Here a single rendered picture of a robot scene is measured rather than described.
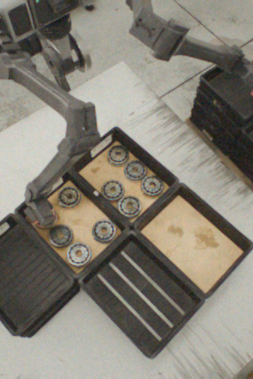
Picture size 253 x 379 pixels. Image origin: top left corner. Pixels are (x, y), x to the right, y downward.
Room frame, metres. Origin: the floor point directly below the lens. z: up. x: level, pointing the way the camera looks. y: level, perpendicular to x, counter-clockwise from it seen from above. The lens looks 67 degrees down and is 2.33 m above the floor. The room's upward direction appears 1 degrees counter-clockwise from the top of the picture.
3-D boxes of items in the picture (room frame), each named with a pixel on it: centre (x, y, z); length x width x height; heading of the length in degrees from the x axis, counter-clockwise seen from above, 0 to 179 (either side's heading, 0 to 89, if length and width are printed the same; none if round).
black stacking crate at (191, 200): (0.42, -0.27, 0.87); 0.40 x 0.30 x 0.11; 44
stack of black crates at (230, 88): (1.46, -0.70, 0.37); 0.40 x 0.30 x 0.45; 36
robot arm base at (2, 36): (0.93, 0.40, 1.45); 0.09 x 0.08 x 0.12; 126
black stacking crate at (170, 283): (0.21, -0.06, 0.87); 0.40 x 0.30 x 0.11; 44
